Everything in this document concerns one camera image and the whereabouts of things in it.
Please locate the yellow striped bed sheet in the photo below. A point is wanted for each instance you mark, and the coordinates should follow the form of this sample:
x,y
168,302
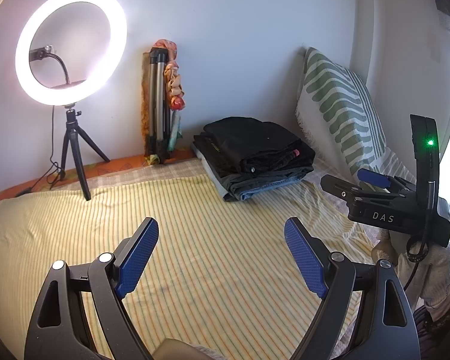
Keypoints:
x,y
221,274

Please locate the white ring light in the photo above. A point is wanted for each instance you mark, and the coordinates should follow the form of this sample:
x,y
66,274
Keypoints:
x,y
69,49

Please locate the green white patterned pillow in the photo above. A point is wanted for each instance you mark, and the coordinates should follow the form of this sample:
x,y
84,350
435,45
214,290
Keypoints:
x,y
338,118

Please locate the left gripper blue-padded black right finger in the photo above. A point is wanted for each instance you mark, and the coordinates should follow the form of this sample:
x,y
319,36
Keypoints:
x,y
384,328

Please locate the stack of folded clothes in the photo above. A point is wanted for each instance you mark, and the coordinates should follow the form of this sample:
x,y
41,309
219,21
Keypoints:
x,y
245,156

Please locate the folded silver tripod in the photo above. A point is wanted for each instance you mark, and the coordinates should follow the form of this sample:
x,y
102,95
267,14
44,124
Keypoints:
x,y
158,112

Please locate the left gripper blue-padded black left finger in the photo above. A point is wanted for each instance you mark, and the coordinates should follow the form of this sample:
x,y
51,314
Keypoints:
x,y
59,326

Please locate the white checkered blanket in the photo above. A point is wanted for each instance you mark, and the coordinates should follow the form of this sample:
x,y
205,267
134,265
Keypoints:
x,y
192,167

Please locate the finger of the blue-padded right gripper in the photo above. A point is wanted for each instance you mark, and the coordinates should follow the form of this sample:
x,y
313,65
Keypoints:
x,y
374,178

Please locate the black mini tripod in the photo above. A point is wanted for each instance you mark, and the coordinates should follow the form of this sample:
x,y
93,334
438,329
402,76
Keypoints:
x,y
71,140

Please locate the black tracker with green led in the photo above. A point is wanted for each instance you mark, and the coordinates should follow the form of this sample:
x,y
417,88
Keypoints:
x,y
426,152

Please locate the gloved right hand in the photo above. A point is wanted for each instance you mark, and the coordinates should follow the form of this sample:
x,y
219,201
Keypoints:
x,y
427,281

